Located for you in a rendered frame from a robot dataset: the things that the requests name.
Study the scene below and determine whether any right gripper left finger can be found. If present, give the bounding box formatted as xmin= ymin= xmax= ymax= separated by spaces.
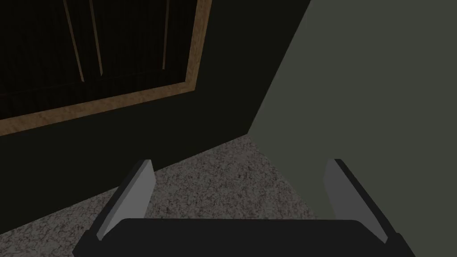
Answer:
xmin=90 ymin=159 xmax=156 ymax=241

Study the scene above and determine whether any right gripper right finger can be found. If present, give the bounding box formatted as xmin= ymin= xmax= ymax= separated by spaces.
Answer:
xmin=323 ymin=158 xmax=399 ymax=245

